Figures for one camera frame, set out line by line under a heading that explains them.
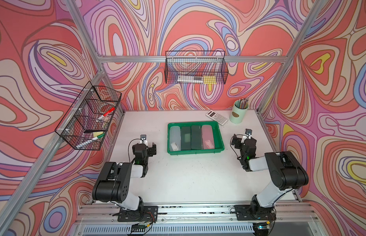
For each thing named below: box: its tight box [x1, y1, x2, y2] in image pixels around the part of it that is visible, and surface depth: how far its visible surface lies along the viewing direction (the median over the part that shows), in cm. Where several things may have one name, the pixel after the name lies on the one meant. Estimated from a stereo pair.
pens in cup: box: [238, 97, 249, 110], surface depth 106 cm
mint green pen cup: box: [229, 99, 249, 124], surface depth 108 cm
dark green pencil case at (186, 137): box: [180, 125, 192, 151], surface depth 102 cm
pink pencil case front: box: [201, 124, 215, 150], surface depth 101 cm
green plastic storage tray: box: [167, 120, 225, 156], surface depth 101 cm
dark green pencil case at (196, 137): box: [190, 124, 202, 150], surface depth 101 cm
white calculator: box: [205, 109, 229, 126], surface depth 117 cm
